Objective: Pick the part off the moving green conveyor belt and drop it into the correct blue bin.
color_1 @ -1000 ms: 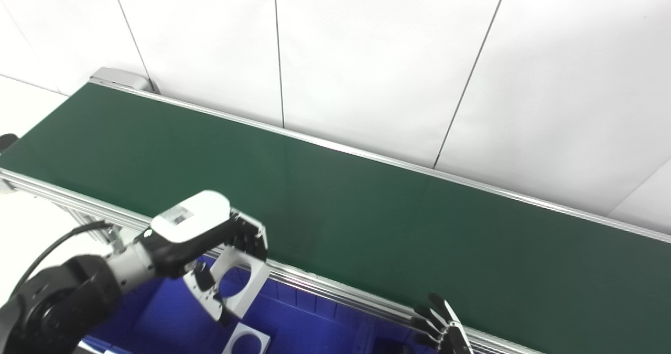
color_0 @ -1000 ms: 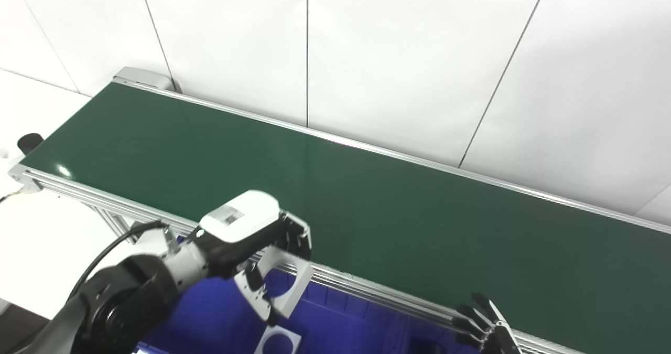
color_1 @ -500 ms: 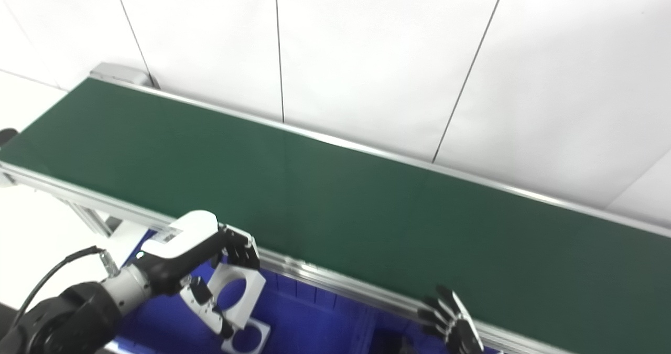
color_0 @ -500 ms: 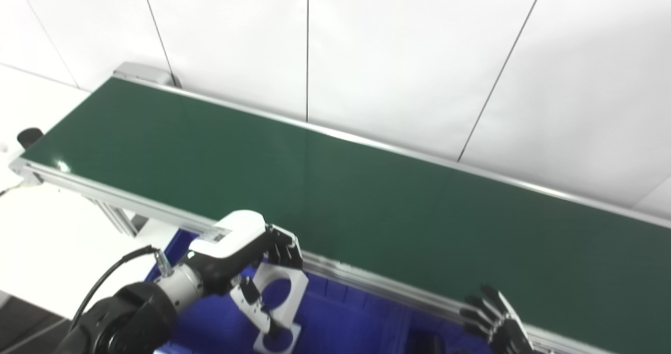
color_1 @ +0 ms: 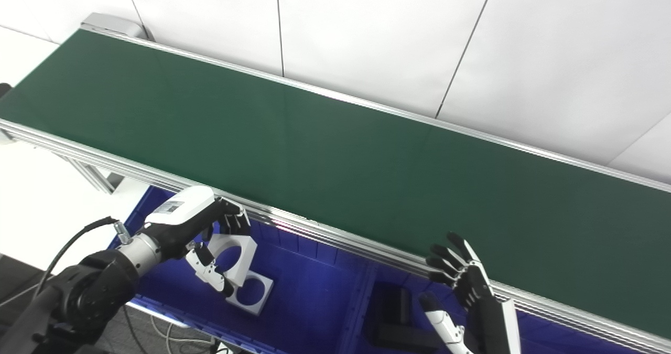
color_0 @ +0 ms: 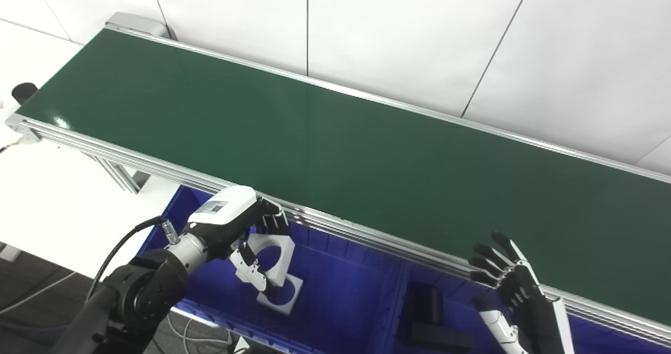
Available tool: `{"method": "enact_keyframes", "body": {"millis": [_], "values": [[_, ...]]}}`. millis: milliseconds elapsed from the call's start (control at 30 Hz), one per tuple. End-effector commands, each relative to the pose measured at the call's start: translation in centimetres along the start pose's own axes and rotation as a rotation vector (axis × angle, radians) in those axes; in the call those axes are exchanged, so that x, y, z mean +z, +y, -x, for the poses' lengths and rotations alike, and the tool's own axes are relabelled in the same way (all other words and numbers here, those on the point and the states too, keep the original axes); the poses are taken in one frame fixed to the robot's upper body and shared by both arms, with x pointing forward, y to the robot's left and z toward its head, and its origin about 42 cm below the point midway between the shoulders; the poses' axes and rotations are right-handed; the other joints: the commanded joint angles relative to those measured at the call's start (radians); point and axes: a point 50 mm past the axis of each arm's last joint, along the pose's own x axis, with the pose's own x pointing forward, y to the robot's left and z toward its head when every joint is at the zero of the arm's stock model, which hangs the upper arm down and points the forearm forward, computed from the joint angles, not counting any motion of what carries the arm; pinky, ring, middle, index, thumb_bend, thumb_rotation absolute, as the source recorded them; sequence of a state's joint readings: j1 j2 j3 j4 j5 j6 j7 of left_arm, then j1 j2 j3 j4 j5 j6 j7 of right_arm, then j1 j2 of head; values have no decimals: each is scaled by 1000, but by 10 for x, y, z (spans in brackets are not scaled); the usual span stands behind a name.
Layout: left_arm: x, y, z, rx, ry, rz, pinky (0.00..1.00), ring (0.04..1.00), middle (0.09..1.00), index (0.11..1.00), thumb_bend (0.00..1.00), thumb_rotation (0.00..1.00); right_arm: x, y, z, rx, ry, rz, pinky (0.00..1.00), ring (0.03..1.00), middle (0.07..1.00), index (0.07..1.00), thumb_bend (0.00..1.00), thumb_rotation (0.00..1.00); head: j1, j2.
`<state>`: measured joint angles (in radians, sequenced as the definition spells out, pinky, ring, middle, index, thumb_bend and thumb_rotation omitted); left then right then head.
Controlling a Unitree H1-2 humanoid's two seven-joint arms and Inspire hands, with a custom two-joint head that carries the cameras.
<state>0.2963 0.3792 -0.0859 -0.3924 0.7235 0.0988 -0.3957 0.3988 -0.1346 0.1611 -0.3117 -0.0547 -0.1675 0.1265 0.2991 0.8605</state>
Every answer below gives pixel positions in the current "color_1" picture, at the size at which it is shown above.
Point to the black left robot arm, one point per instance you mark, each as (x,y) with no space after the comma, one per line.
(89,291)

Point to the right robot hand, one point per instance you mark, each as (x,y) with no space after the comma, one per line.
(482,301)

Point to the large blue plastic bin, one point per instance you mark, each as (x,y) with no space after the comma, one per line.
(314,291)
(550,341)

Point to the black block part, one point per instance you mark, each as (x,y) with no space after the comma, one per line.
(390,312)

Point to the green conveyor belt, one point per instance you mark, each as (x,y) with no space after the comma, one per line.
(314,149)

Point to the grey conveyor end housing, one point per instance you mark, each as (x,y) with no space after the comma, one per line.
(110,23)

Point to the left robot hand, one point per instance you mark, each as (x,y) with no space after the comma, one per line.
(183,212)

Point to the white square part with hole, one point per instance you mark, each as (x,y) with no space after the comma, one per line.
(264,296)
(246,259)

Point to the black round knob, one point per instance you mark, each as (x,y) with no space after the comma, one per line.
(4,90)

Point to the aluminium conveyor leg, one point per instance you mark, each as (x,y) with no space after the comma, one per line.
(94,175)

